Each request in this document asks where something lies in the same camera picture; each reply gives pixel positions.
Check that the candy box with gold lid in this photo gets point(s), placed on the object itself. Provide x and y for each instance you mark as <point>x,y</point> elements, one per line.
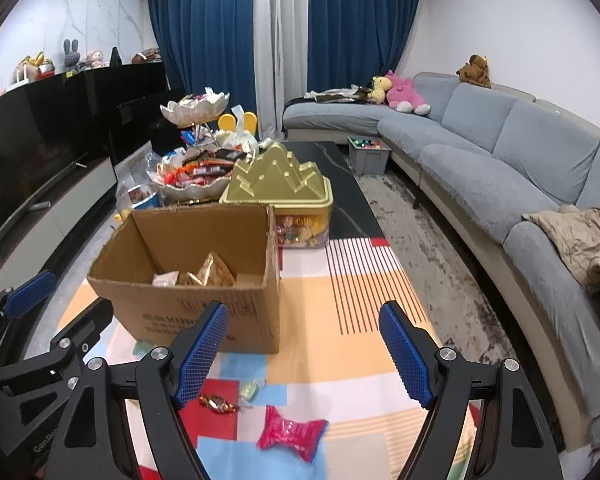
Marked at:
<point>275,180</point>

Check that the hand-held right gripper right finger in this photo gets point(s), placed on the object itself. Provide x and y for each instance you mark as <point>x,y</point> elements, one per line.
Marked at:
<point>405,355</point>

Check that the grey storage bin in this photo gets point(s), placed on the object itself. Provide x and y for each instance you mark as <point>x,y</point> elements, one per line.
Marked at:
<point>370,160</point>

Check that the black upright piano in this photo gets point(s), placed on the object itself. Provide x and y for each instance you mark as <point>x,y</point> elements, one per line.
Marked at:
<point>130,105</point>

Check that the white snack packet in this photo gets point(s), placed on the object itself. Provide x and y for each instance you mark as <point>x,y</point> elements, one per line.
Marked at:
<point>166,279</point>

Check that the yellow round-eared stool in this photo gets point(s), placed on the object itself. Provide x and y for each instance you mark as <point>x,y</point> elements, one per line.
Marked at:
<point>227,121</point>

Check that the brown wrapped candy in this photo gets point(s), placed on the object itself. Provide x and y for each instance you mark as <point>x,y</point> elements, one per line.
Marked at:
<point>220,403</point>

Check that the small heap of wrapped snacks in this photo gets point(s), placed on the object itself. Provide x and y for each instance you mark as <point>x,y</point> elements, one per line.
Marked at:
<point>200,97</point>

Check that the pink plush toy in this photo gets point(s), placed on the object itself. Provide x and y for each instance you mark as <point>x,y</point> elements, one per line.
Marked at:
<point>405,92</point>

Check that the pile of mixed wrapped snacks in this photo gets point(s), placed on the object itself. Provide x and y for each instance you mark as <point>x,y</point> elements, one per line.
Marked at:
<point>200,167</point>

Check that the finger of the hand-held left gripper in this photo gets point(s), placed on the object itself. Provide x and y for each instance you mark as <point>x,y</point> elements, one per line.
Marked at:
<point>30,292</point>
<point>87,325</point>

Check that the white plastic bag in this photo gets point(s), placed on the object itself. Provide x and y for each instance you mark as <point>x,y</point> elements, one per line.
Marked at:
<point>240,140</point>

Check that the pile of clothes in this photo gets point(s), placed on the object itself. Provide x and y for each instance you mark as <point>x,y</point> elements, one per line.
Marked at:
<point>335,95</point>

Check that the grey rabbit plush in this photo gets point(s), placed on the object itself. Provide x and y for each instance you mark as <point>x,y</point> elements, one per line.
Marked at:
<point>71,57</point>

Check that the gold snack packet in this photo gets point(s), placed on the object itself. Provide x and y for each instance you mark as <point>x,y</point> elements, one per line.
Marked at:
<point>215,270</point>
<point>187,278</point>

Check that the black metronome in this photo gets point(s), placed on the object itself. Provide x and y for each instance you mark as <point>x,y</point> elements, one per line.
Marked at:
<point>115,57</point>

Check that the two-tier shell bowl stand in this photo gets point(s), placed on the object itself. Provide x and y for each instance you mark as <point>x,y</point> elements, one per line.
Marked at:
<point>190,115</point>

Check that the brown plush toy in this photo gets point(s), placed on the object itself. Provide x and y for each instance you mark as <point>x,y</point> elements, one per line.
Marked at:
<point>474,72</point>

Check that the pink bear plush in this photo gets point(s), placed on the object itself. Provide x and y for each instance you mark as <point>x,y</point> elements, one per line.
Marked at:
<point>96,60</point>

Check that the green wrapped candy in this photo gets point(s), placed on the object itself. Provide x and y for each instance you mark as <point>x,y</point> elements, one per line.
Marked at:
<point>142,348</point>
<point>250,391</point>

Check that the grey remote control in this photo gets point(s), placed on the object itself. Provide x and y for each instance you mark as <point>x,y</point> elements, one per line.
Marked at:
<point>39,205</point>

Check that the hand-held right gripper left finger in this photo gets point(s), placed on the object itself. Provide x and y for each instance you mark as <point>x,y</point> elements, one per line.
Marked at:
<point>202,355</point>

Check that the yellow plush toy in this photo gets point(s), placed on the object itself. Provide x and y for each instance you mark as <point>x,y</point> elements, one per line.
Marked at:
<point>380,90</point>

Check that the pink wrapped candy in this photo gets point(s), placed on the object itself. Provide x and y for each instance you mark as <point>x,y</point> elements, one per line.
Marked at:
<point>290,432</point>

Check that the brown cardboard box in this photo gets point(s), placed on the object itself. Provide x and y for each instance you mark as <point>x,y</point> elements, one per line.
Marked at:
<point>220,320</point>

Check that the clear plastic bag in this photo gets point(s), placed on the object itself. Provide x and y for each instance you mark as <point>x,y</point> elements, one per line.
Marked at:
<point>135,170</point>

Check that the brown basket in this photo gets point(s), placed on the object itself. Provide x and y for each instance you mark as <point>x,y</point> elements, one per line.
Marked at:
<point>147,55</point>

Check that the gold ornament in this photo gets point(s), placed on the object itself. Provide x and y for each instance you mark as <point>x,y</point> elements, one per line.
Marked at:
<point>35,67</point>

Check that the white sheer curtain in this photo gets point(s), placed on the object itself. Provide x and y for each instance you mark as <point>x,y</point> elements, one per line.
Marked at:
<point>280,50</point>

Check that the colourful checked mat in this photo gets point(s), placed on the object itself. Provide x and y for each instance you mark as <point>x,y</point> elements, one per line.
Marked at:
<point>320,360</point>

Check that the white television cabinet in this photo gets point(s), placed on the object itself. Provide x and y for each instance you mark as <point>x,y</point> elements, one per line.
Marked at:
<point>55,220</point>

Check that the patterned grey rug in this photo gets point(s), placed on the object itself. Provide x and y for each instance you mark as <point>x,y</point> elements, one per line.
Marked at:
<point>430,240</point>

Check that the grey sofa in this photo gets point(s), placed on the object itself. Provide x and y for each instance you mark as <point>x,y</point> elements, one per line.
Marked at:
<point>480,160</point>

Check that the black television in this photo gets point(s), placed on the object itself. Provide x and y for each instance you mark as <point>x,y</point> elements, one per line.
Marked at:
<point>25,160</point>

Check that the beige quilted jacket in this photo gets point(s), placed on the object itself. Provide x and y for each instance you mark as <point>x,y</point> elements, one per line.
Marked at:
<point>575,240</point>

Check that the blue curtain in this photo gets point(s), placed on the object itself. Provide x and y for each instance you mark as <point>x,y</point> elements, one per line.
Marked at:
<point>360,20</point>
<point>200,35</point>

